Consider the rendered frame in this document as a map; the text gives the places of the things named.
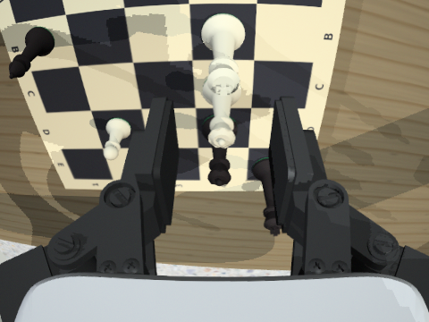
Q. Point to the chessboard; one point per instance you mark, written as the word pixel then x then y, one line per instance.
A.
pixel 111 57

